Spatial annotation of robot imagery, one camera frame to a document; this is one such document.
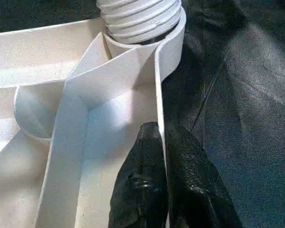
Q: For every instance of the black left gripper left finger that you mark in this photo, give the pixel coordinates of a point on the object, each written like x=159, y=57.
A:
x=137, y=185

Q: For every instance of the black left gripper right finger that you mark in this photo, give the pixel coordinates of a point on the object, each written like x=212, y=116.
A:
x=194, y=190

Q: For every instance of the white plastic table top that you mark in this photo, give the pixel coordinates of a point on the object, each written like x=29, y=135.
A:
x=38, y=57

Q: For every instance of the white plastic table leg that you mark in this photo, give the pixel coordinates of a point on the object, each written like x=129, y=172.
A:
x=142, y=14

